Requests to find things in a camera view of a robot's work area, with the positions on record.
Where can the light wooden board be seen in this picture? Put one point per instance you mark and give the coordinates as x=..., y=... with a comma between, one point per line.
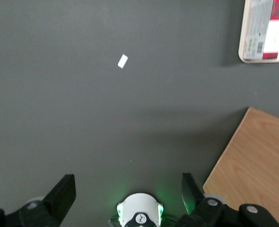
x=259, y=165

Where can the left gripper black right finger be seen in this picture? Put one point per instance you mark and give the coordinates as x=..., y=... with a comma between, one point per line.
x=196, y=203

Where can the small white paper tag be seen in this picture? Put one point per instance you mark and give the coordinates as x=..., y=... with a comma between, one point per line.
x=122, y=61

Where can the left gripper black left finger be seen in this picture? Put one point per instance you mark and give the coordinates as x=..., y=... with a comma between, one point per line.
x=59, y=201

